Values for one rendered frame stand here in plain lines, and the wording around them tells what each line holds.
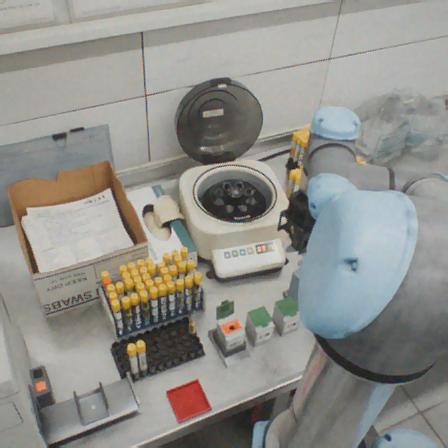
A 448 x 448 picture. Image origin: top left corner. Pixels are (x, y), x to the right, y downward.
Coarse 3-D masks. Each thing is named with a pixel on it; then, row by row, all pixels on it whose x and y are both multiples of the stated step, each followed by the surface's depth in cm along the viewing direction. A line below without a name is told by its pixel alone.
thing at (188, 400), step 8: (184, 384) 104; (192, 384) 104; (200, 384) 104; (168, 392) 103; (176, 392) 103; (184, 392) 103; (192, 392) 103; (200, 392) 103; (176, 400) 102; (184, 400) 102; (192, 400) 102; (200, 400) 102; (208, 400) 102; (176, 408) 101; (184, 408) 101; (192, 408) 101; (200, 408) 101; (208, 408) 101; (176, 416) 99; (184, 416) 100; (192, 416) 99
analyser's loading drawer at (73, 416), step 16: (112, 384) 100; (128, 384) 100; (80, 400) 97; (96, 400) 97; (112, 400) 97; (128, 400) 98; (48, 416) 95; (64, 416) 95; (80, 416) 92; (96, 416) 95; (112, 416) 95; (48, 432) 93; (64, 432) 93; (80, 432) 94
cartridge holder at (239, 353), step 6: (210, 330) 112; (210, 336) 111; (216, 336) 108; (216, 342) 109; (216, 348) 110; (222, 348) 107; (234, 348) 107; (240, 348) 108; (246, 348) 109; (222, 354) 108; (228, 354) 107; (234, 354) 108; (240, 354) 108; (246, 354) 108; (222, 360) 108; (228, 360) 107; (234, 360) 107; (240, 360) 108; (246, 360) 109; (228, 366) 107
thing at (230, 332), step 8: (224, 320) 106; (232, 320) 106; (216, 328) 108; (224, 328) 105; (232, 328) 106; (240, 328) 105; (224, 336) 105; (232, 336) 105; (240, 336) 105; (224, 344) 106; (232, 344) 106; (240, 344) 107
